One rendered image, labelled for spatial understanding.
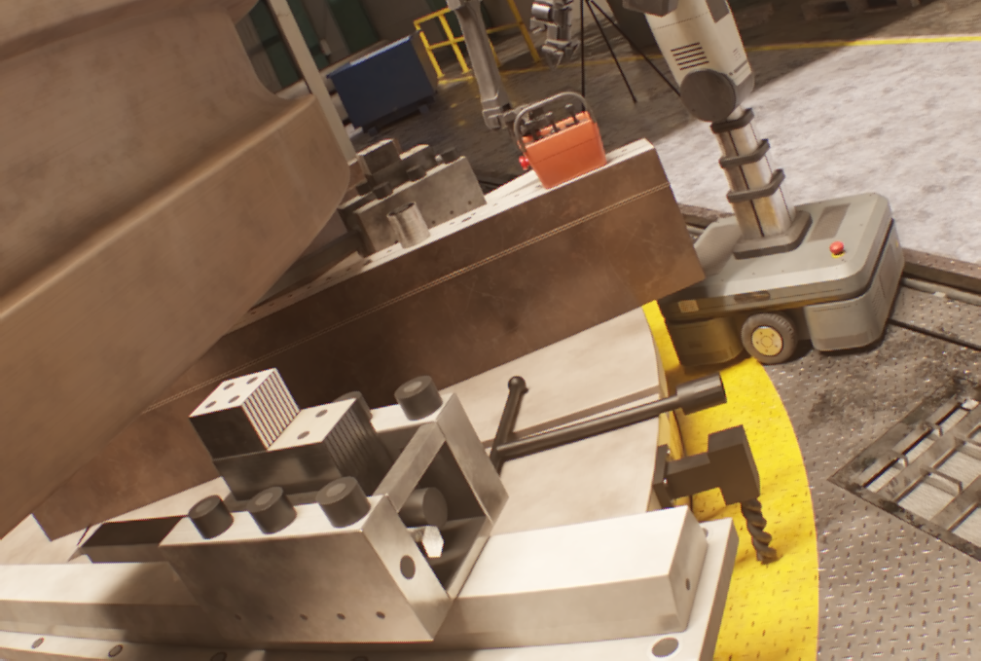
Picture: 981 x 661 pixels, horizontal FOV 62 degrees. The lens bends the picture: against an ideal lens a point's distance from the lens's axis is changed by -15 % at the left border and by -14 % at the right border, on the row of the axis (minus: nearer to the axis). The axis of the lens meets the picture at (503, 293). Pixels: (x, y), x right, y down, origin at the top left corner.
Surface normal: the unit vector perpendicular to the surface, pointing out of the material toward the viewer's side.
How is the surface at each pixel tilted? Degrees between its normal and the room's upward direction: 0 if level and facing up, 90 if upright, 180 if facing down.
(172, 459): 90
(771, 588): 0
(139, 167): 62
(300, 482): 90
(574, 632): 90
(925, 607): 0
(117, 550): 90
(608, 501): 0
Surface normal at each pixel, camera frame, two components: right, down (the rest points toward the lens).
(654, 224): 0.04, 0.32
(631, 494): -0.40, -0.86
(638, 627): -0.32, 0.44
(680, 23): -0.51, 0.49
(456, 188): 0.39, 0.14
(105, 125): 0.89, -0.29
